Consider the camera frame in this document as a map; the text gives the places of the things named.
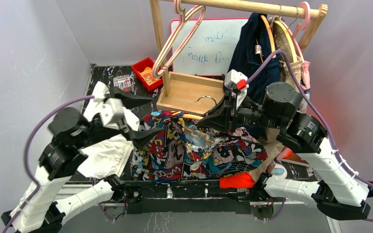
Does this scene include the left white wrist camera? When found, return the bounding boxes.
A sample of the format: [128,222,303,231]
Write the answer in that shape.
[100,98,124,130]

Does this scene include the dark book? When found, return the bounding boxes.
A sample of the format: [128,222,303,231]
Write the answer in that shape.
[282,152,312,167]

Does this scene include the beige plastic hanger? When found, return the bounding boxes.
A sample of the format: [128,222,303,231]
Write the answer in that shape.
[153,0,206,77]

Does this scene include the pink patterned garment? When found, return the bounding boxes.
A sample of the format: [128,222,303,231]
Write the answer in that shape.
[266,60,310,173]

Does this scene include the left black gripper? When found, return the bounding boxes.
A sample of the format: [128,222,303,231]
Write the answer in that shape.
[74,88,164,149]

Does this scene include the orange hanger with navy shorts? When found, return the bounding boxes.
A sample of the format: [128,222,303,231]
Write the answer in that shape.
[259,14,276,52]

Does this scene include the marker pen pack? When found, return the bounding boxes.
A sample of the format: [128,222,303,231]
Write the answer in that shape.
[112,75,133,93]

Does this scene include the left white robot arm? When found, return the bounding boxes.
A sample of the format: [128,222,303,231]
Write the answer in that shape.
[1,87,162,233]

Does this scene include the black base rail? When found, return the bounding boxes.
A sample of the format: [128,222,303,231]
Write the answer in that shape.
[125,180,272,214]

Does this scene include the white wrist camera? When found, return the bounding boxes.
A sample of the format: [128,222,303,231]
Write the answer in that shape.
[100,98,124,130]
[224,69,249,110]

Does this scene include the pink plastic hanger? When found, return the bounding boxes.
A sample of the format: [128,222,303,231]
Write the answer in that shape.
[152,0,207,79]

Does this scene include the orange shorts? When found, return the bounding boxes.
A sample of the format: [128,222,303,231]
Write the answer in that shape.
[219,172,255,189]

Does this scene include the pink hanger far right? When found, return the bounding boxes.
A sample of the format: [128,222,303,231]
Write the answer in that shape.
[281,1,311,62]

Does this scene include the yellow hanger with beige shorts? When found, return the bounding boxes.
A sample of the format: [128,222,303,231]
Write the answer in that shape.
[271,16,298,63]

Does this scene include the comic print shorts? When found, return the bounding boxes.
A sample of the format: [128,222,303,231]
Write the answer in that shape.
[131,110,267,183]

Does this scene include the wooden clothes rack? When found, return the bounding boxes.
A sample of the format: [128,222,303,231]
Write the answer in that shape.
[150,0,328,115]

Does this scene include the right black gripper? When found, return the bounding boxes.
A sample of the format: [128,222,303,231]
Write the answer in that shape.
[197,90,285,134]

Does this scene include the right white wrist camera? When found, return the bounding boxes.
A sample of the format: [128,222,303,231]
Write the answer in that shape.
[224,69,249,110]

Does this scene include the red plastic bin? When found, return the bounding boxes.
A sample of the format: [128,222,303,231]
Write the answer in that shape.
[131,57,163,92]

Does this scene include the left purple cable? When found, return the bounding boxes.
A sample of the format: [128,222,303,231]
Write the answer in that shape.
[1,95,95,233]

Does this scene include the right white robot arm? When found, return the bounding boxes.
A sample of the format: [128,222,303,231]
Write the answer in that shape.
[198,82,373,221]

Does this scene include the white cloth garment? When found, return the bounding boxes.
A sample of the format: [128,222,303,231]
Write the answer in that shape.
[77,82,140,180]

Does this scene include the beige shorts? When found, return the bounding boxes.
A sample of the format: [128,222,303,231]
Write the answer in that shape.
[247,19,305,183]

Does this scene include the orange wooden hanger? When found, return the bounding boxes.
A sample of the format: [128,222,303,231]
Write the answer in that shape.
[183,96,217,147]

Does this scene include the pink framed whiteboard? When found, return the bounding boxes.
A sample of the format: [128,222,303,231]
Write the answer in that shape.
[172,17,248,76]

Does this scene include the orange card box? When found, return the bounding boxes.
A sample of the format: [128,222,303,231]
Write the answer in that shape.
[140,67,159,86]

